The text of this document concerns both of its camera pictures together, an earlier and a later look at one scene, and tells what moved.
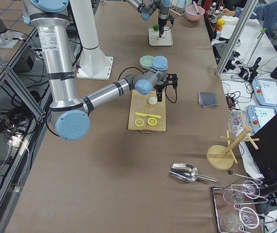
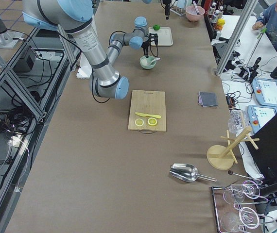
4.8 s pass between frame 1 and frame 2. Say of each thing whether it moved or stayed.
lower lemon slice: stayed
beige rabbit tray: stayed
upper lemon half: stayed
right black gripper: moved
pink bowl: stayed
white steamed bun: moved
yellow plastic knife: stayed
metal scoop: stayed
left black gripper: moved
